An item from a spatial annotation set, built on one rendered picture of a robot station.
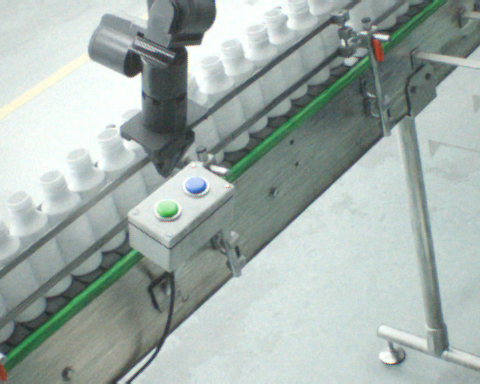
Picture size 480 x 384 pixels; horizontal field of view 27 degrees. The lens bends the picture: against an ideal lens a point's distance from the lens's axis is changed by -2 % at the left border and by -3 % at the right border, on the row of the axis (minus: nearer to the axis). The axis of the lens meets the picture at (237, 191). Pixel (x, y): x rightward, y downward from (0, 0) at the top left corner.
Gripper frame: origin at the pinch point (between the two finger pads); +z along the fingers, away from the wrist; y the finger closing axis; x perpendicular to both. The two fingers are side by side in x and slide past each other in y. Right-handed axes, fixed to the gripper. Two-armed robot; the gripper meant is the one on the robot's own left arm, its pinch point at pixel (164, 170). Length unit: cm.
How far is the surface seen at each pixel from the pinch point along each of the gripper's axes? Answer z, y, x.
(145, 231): 9.1, 3.7, -0.1
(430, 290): 88, -78, 14
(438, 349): 106, -78, 21
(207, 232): 12.6, -4.2, 4.4
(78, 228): 15.1, 5.9, -11.5
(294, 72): 18, -47, -12
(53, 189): 9.0, 6.7, -15.3
